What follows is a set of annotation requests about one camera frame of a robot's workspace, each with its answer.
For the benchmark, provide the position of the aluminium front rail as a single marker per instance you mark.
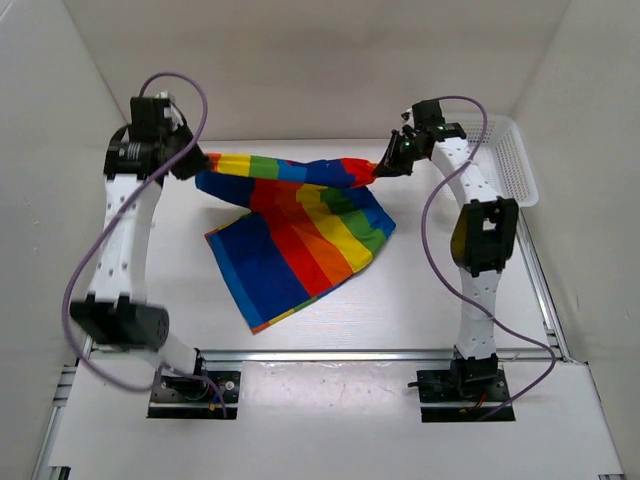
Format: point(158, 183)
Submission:
point(524, 354)

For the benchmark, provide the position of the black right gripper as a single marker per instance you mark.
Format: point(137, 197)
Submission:
point(392, 166)

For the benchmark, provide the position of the rainbow striped shorts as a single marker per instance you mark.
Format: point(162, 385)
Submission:
point(309, 228)

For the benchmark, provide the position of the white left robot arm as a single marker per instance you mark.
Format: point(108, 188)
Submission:
point(115, 311)

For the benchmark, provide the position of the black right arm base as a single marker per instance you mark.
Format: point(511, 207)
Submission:
point(468, 391)

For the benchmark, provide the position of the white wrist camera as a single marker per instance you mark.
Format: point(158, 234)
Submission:
point(171, 109)
point(407, 116)

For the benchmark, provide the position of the white perforated plastic basket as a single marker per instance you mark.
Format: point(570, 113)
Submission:
point(501, 158)

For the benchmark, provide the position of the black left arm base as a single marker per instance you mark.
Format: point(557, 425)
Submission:
point(175, 397)

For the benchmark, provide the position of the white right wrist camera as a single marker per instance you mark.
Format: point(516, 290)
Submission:
point(407, 116)

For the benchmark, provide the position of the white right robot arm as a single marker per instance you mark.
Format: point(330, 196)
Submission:
point(483, 238)

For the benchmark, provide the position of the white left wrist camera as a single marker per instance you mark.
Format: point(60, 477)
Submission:
point(171, 109)

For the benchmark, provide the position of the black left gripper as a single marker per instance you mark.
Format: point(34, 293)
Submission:
point(198, 161)

